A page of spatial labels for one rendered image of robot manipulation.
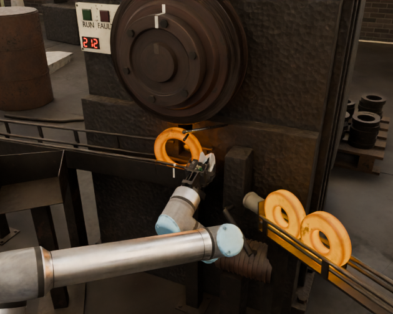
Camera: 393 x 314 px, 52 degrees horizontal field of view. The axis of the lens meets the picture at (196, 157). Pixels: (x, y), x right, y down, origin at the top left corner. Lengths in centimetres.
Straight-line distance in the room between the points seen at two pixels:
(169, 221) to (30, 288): 44
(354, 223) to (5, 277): 198
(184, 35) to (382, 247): 165
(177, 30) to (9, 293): 80
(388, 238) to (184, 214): 150
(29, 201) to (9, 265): 64
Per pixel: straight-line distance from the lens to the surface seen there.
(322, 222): 113
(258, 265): 139
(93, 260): 102
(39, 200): 160
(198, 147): 144
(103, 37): 164
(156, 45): 125
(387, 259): 235
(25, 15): 409
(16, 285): 99
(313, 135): 140
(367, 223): 257
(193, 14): 125
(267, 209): 130
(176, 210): 124
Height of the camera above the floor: 144
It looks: 28 degrees down
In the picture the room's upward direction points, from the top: straight up
